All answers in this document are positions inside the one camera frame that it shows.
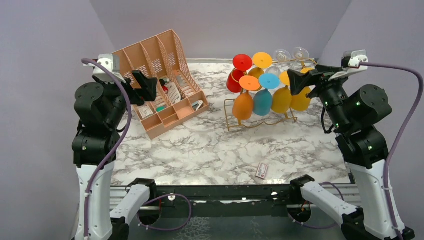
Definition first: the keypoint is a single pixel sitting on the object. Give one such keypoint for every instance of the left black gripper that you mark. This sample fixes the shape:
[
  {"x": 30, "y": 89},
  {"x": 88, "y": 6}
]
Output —
[{"x": 148, "y": 90}]

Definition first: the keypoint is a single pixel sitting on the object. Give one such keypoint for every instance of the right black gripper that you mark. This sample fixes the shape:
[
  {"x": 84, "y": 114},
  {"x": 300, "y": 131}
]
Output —
[{"x": 319, "y": 76}]

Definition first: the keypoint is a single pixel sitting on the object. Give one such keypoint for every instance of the yellow wine glass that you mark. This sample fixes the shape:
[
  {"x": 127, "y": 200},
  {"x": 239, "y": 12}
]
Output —
[
  {"x": 282, "y": 98},
  {"x": 301, "y": 102},
  {"x": 261, "y": 60}
]

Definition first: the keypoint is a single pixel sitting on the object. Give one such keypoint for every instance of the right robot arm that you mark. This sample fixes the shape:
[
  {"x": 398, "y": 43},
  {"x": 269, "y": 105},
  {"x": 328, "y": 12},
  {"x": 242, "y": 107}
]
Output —
[{"x": 363, "y": 147}]

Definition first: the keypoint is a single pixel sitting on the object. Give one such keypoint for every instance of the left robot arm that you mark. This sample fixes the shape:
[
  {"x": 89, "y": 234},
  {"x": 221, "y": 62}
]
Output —
[{"x": 101, "y": 105}]

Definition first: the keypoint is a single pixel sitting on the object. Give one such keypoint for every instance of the clear wine glass right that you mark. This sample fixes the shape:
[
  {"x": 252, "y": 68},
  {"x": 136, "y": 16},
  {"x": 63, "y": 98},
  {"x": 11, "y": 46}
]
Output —
[{"x": 300, "y": 56}]

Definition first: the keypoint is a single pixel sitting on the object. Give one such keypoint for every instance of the clear wine glass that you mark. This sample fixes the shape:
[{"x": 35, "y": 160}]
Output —
[
  {"x": 280, "y": 56},
  {"x": 300, "y": 56}
]

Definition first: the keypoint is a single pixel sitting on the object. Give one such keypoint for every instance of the clear wine glass left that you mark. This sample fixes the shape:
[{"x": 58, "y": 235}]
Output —
[{"x": 280, "y": 56}]

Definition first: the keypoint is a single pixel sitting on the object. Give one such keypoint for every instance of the blue wine glass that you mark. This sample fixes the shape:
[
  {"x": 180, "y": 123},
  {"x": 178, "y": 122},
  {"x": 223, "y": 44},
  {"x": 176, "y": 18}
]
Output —
[{"x": 263, "y": 99}]

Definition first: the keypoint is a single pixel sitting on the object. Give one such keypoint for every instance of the red wine glass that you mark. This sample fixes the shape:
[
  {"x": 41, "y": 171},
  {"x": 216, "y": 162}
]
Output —
[{"x": 242, "y": 63}]

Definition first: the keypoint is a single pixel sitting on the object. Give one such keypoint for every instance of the orange wine glass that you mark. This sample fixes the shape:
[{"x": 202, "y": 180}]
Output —
[{"x": 244, "y": 103}]

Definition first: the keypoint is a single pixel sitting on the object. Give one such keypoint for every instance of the red black marker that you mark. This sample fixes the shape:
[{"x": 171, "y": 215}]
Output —
[{"x": 163, "y": 84}]

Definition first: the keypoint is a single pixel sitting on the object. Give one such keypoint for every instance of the peach plastic file organizer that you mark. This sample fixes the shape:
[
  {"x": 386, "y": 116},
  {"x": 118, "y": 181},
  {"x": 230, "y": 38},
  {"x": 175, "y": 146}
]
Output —
[{"x": 179, "y": 97}]

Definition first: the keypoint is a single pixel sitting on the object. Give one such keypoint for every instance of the small red white card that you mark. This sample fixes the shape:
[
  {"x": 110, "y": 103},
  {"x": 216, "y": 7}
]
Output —
[{"x": 261, "y": 171}]

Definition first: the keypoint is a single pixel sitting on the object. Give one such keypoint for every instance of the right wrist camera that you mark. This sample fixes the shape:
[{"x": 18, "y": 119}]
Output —
[{"x": 351, "y": 64}]

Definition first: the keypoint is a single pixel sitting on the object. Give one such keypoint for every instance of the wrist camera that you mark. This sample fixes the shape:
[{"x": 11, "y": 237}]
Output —
[
  {"x": 351, "y": 64},
  {"x": 112, "y": 63}
]

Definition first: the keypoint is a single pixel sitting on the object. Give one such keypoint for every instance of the gold wire glass rack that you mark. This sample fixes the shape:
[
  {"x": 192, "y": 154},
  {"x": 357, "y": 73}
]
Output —
[{"x": 289, "y": 115}]

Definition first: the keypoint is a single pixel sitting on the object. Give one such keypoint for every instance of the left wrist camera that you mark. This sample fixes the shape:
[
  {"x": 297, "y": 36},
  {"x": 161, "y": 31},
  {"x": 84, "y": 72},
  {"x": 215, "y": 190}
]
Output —
[{"x": 112, "y": 63}]

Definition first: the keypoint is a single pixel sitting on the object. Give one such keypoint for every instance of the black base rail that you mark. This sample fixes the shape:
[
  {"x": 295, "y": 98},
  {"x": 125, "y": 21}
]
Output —
[{"x": 219, "y": 201}]

